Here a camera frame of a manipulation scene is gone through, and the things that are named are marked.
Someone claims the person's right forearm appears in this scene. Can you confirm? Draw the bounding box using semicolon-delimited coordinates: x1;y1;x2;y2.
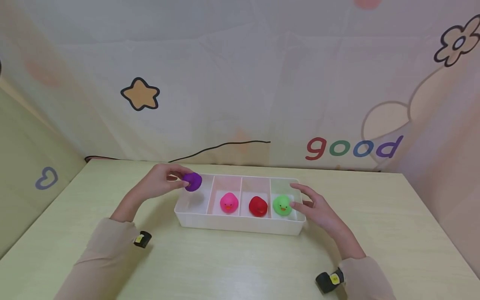
337;255;399;300

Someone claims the pink rubber duck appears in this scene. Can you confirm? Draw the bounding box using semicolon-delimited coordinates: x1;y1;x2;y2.
219;192;240;214

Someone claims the person's left hand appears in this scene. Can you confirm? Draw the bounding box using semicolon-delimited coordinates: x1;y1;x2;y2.
111;163;195;223

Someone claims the white divided plastic tray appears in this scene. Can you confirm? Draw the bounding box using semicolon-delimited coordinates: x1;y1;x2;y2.
174;173;307;237

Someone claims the red rubber duck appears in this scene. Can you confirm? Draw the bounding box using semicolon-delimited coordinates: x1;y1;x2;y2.
248;196;269;218

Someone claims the green rubber duck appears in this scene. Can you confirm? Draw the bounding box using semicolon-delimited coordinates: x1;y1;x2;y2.
272;194;293;217

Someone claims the person's right hand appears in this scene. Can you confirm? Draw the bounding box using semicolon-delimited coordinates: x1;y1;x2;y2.
289;183;367;261

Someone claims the black wrist band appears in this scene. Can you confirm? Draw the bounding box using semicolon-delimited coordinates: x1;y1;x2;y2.
133;231;153;249
315;267;345;295

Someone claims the person's left forearm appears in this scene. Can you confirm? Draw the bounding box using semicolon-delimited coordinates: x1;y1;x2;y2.
54;215;141;300

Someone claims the purple rubber duck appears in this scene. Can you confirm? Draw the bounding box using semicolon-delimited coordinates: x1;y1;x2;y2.
183;172;203;193

